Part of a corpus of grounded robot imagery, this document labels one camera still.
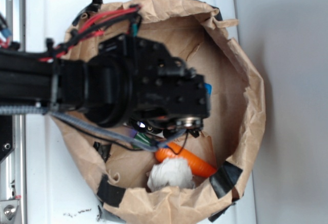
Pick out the red and black cable bundle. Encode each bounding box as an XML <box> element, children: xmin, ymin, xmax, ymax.
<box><xmin>38</xmin><ymin>3</ymin><xmax>143</xmax><ymax>63</ymax></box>

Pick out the brown paper bag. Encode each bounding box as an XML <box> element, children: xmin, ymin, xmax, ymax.
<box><xmin>56</xmin><ymin>0</ymin><xmax>266</xmax><ymax>223</ymax></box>

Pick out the grey braided cable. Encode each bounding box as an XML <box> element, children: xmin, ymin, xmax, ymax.
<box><xmin>0</xmin><ymin>106</ymin><xmax>187</xmax><ymax>153</ymax></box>

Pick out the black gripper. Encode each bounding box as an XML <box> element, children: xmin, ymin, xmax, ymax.
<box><xmin>85</xmin><ymin>34</ymin><xmax>210</xmax><ymax>131</ymax></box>

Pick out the crumpled white paper ball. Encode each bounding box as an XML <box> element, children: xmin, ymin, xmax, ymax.
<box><xmin>147</xmin><ymin>158</ymin><xmax>195</xmax><ymax>192</ymax></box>

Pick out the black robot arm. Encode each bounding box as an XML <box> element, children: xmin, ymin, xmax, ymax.
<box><xmin>1</xmin><ymin>34</ymin><xmax>210</xmax><ymax>130</ymax></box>

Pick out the blue plastic bottle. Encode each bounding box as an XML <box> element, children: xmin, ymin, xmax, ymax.
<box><xmin>204</xmin><ymin>83</ymin><xmax>212</xmax><ymax>101</ymax></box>

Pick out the white plastic bin lid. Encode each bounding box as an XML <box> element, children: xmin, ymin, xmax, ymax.
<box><xmin>26</xmin><ymin>0</ymin><xmax>235</xmax><ymax>223</ymax></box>

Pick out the orange toy carrot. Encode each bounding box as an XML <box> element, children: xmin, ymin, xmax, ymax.
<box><xmin>155</xmin><ymin>142</ymin><xmax>217</xmax><ymax>178</ymax></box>

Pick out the aluminium frame rail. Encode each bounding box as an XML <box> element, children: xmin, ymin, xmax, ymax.
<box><xmin>1</xmin><ymin>0</ymin><xmax>27</xmax><ymax>223</ymax></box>

